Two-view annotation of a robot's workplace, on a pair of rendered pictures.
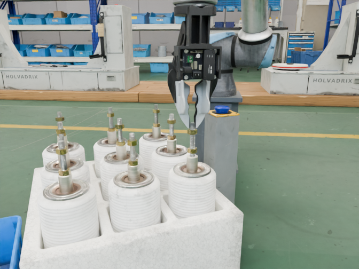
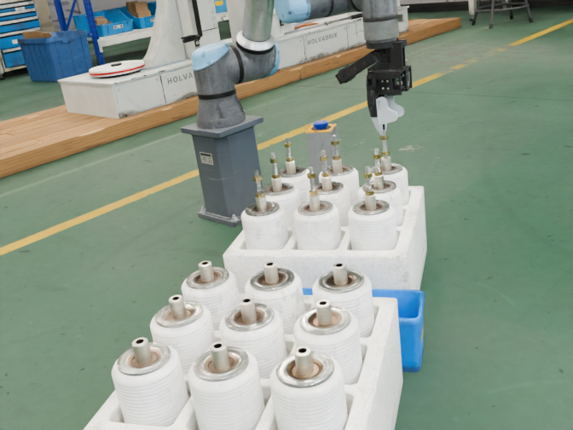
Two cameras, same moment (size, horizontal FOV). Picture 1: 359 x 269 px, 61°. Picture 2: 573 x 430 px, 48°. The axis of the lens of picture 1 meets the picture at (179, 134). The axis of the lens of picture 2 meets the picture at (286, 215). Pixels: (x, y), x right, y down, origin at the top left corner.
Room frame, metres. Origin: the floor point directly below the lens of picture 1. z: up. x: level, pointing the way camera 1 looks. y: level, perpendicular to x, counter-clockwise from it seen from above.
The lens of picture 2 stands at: (-0.18, 1.23, 0.75)
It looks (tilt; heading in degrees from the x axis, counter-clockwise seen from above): 22 degrees down; 310
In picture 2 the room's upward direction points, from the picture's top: 8 degrees counter-clockwise
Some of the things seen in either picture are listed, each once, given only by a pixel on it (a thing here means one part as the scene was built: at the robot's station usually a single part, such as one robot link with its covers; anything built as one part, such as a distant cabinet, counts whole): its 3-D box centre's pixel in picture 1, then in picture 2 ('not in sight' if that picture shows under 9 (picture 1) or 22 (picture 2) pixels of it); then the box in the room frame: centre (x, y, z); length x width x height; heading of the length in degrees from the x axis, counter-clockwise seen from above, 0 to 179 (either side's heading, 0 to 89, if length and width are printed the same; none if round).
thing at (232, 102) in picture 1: (215, 129); (229, 168); (1.20, -0.15, 0.15); 0.19 x 0.19 x 0.30; 84
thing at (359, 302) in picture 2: not in sight; (346, 328); (0.36, 0.48, 0.16); 0.10 x 0.10 x 0.18
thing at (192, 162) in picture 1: (192, 163); (385, 164); (0.56, -0.03, 0.26); 0.02 x 0.02 x 0.03
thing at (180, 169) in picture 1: (192, 169); (386, 169); (0.56, -0.03, 0.25); 0.08 x 0.08 x 0.01
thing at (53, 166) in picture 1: (64, 165); (315, 208); (0.58, 0.24, 0.25); 0.08 x 0.08 x 0.01
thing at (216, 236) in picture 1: (125, 221); (334, 252); (0.63, 0.13, 0.09); 0.39 x 0.39 x 0.18; 22
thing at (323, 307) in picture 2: not in sight; (324, 312); (0.32, 0.59, 0.26); 0.02 x 0.02 x 0.03
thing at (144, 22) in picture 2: not in sight; (140, 16); (5.17, -3.21, 0.36); 0.50 x 0.38 x 0.21; 175
